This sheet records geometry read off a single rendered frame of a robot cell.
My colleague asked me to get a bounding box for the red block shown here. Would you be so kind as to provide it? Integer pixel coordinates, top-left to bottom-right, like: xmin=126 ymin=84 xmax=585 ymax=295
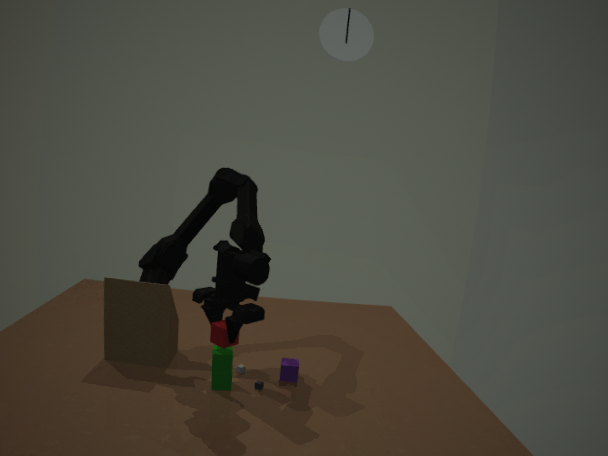
xmin=210 ymin=320 xmax=239 ymax=348

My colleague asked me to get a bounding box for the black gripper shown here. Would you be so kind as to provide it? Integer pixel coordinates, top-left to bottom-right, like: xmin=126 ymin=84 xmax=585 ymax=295
xmin=192 ymin=273 xmax=265 ymax=344

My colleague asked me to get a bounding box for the purple block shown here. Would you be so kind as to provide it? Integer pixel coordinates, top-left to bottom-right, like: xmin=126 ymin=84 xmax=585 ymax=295
xmin=280 ymin=358 xmax=299 ymax=383

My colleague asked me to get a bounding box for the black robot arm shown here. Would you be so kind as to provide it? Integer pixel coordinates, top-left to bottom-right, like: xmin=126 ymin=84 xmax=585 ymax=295
xmin=139 ymin=168 xmax=271 ymax=301

